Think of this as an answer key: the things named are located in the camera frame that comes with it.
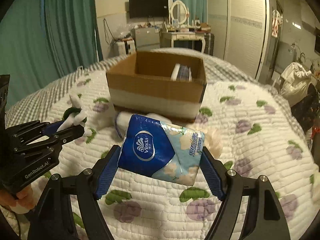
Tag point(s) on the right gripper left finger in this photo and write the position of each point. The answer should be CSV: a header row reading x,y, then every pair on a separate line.
x,y
53,216

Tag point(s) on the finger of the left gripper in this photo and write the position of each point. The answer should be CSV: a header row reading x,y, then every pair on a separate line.
x,y
51,128
68,134

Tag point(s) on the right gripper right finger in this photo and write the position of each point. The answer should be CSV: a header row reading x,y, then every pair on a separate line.
x,y
264,217

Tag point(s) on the white green plush toy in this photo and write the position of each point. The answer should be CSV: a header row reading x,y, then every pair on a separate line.
x,y
74,116

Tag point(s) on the cream fabric scrunchie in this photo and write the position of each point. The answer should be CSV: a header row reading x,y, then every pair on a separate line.
x,y
212,141

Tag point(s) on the blue Vinda tissue pack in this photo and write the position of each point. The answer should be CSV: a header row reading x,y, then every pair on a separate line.
x,y
162,151

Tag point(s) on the floral white tissue pack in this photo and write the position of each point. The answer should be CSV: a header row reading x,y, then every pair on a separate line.
x,y
181,73

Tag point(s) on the white towel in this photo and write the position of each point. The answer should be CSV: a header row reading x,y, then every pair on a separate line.
x,y
122,119

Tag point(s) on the left hand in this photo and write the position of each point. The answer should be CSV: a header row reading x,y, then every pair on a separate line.
x,y
24,198

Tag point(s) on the white floral quilted bedspread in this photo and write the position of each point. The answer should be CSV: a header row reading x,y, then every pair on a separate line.
x,y
257,133

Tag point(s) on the green curtain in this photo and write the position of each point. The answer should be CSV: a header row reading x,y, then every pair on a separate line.
x,y
44,40

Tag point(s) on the white side cabinet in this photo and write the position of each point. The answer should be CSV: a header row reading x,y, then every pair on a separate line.
x,y
125,47

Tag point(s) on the brown cardboard box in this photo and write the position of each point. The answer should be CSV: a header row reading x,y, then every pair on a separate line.
x,y
141,83

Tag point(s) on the small grey refrigerator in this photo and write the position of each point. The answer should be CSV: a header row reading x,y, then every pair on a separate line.
x,y
146,38

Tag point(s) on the white stuffed laundry bag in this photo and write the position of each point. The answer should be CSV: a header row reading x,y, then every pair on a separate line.
x,y
296,83

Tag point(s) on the white dressing table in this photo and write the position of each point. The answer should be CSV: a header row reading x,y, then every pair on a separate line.
x,y
168,39

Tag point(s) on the oval vanity mirror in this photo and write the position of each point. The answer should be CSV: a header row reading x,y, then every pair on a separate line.
x,y
178,13

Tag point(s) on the white sliding wardrobe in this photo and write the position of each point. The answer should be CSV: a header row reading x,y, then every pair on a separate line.
x,y
242,31

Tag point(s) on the black wall television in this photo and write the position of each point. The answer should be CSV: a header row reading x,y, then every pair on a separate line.
x,y
148,8

